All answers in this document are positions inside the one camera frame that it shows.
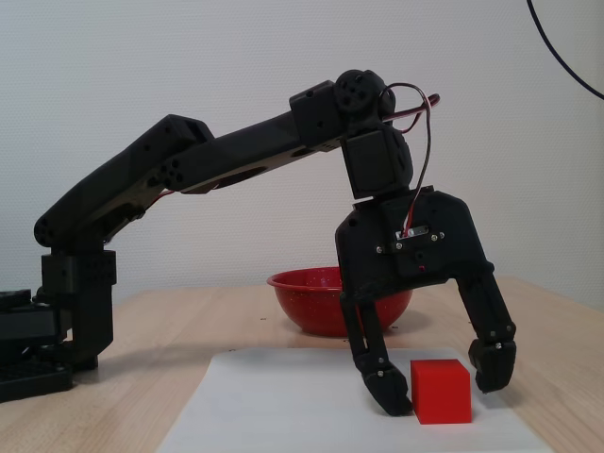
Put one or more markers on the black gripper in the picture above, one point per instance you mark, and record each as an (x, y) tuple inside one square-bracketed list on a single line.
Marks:
[(365, 255)]

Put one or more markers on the red cube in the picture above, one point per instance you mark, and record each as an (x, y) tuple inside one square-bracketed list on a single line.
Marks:
[(441, 391)]

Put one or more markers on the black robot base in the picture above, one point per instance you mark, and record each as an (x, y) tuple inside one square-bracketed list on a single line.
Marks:
[(28, 377)]

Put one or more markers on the red speckled bowl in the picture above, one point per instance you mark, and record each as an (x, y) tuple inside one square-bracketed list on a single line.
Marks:
[(307, 302)]

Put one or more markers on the white paper sheet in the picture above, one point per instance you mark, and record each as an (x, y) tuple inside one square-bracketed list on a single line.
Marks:
[(283, 406)]

